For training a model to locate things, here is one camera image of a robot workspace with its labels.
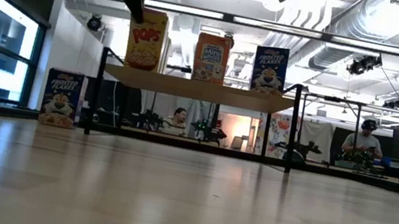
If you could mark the yellow Corn Pops cereal box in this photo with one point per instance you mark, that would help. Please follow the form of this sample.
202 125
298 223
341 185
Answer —
144 49

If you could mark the black metal gantry frame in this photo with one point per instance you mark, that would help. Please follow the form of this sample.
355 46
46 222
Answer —
333 99

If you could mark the black partition panel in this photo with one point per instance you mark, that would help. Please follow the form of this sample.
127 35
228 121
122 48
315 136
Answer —
115 101

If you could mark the round black ceiling speaker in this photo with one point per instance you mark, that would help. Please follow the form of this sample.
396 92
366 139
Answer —
94 22

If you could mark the white hanging cloth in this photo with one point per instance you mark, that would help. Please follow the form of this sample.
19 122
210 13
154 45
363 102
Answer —
317 133

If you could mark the orange Mini Wheats cereal box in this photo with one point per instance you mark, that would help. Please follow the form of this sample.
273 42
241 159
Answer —
210 60

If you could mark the wooden shelf with black legs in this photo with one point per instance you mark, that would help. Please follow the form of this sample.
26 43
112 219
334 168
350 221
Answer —
199 90

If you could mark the colourful printed poster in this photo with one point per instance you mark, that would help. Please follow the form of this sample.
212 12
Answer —
281 132

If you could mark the person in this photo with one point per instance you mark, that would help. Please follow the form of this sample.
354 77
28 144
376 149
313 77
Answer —
176 124
363 143

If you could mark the blue Frosted Flakes cereal box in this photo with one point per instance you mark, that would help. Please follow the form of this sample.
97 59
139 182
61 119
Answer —
269 71
61 100

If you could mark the black ceiling spotlight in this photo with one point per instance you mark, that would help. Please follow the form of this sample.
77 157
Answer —
394 104
364 65

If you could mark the white hanging sheet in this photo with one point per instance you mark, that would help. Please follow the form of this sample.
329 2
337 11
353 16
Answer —
195 111

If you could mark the silver ventilation duct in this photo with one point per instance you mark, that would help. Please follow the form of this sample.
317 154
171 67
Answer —
332 57

